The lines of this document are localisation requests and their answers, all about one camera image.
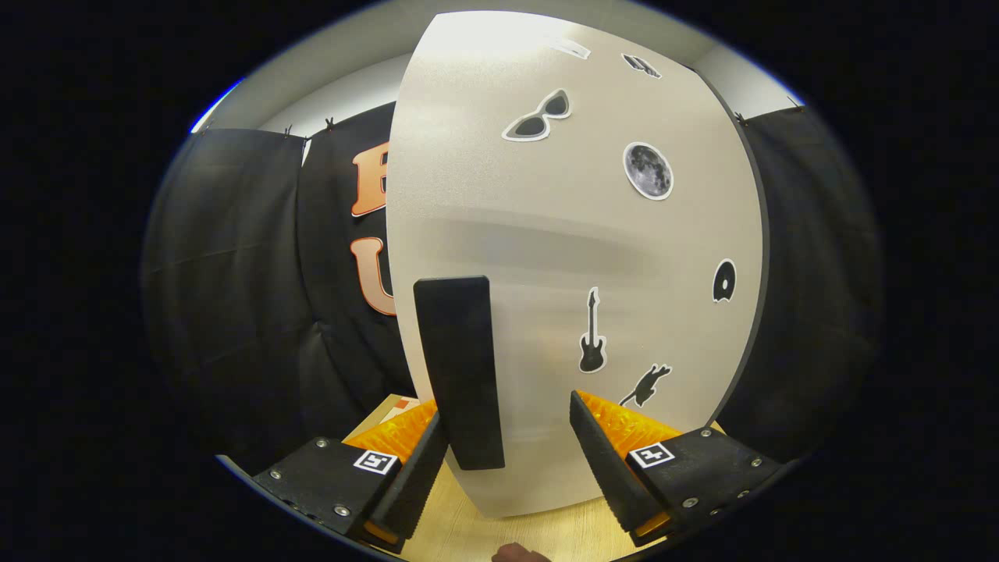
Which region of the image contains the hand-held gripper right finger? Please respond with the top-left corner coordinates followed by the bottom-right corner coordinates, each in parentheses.
top-left (569, 390), bottom-right (784, 543)

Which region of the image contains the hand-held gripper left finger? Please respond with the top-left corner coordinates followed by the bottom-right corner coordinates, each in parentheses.
top-left (254, 398), bottom-right (450, 555)

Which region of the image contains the black door handle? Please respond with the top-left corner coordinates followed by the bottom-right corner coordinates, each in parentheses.
top-left (413, 276), bottom-right (506, 471)

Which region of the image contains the beige shoe cabinet door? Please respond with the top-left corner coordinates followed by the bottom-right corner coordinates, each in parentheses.
top-left (386, 9), bottom-right (770, 520)

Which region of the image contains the black backdrop cloth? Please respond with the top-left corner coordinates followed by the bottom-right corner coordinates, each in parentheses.
top-left (142, 101), bottom-right (883, 469)

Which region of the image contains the ceiling light strip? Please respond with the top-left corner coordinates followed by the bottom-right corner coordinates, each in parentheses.
top-left (191, 78), bottom-right (244, 133)

